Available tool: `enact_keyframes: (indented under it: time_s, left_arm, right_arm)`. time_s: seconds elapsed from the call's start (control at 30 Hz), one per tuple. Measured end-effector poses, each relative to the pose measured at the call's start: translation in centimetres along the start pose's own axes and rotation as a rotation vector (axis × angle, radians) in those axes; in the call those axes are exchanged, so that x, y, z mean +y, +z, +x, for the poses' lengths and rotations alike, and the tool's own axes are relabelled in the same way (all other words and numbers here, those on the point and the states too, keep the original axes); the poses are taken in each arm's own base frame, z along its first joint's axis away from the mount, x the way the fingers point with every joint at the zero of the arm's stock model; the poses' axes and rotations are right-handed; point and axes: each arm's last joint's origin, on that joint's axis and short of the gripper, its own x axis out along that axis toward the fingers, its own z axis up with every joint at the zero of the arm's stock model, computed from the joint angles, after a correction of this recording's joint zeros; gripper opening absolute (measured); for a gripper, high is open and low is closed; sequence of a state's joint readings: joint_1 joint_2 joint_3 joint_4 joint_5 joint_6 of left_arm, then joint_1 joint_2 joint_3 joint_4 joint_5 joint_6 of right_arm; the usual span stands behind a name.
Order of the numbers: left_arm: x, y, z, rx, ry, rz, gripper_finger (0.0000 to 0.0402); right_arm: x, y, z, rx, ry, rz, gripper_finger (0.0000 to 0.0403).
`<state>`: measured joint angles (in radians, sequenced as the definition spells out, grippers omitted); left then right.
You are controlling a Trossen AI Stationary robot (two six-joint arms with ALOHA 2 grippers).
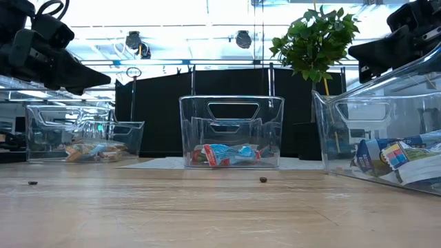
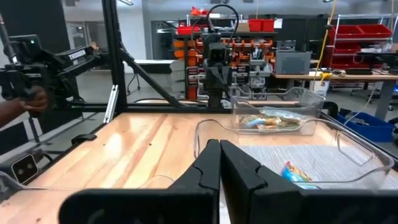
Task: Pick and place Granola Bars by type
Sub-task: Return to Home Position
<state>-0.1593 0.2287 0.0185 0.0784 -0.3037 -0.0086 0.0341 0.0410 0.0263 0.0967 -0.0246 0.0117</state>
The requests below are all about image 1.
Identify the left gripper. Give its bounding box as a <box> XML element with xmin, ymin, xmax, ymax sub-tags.
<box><xmin>0</xmin><ymin>20</ymin><xmax>112</xmax><ymax>96</ymax></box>

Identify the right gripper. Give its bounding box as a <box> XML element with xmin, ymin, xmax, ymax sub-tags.
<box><xmin>347</xmin><ymin>0</ymin><xmax>441</xmax><ymax>84</ymax></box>

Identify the orange green chewy bar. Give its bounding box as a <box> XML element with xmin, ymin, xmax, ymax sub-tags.
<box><xmin>98</xmin><ymin>146</ymin><xmax>127</xmax><ymax>163</ymax></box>
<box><xmin>63</xmin><ymin>143</ymin><xmax>91</xmax><ymax>163</ymax></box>
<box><xmin>82</xmin><ymin>141</ymin><xmax>118</xmax><ymax>156</ymax></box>

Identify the clear plastic bin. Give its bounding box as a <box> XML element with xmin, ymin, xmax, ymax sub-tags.
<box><xmin>311</xmin><ymin>43</ymin><xmax>441</xmax><ymax>197</ymax></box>
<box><xmin>178</xmin><ymin>94</ymin><xmax>286</xmax><ymax>169</ymax></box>
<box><xmin>25</xmin><ymin>105</ymin><xmax>145</xmax><ymax>163</ymax></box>

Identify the white green snack bag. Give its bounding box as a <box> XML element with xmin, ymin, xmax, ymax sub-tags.
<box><xmin>351</xmin><ymin>136</ymin><xmax>441</xmax><ymax>175</ymax></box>

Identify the blue green granola bar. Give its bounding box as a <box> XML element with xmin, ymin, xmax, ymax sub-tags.
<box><xmin>394</xmin><ymin>162</ymin><xmax>441</xmax><ymax>188</ymax></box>

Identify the potted green plant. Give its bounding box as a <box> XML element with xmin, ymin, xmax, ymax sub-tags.
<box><xmin>269</xmin><ymin>5</ymin><xmax>361</xmax><ymax>162</ymax></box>

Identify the round black ceiling fixture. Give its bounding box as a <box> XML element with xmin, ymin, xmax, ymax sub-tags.
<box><xmin>125</xmin><ymin>30</ymin><xmax>143</xmax><ymax>50</ymax></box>
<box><xmin>235</xmin><ymin>30</ymin><xmax>253</xmax><ymax>50</ymax></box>

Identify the dark hanging device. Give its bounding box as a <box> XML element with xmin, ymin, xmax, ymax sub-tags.
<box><xmin>139</xmin><ymin>42</ymin><xmax>152</xmax><ymax>60</ymax></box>

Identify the black divider panel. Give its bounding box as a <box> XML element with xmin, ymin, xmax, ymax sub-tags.
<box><xmin>114</xmin><ymin>66</ymin><xmax>349</xmax><ymax>160</ymax></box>

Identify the grey woven placemat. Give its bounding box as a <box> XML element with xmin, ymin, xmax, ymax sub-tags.
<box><xmin>115</xmin><ymin>156</ymin><xmax>327</xmax><ymax>172</ymax></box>

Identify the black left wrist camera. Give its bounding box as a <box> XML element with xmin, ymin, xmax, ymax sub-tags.
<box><xmin>30</xmin><ymin>12</ymin><xmax>76</xmax><ymax>50</ymax></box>

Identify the black loop bracket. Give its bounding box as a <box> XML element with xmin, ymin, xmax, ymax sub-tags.
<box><xmin>125</xmin><ymin>66</ymin><xmax>143</xmax><ymax>122</ymax></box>

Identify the black aluminium frame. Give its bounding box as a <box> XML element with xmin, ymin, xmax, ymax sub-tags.
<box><xmin>0</xmin><ymin>150</ymin><xmax>28</xmax><ymax>164</ymax></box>

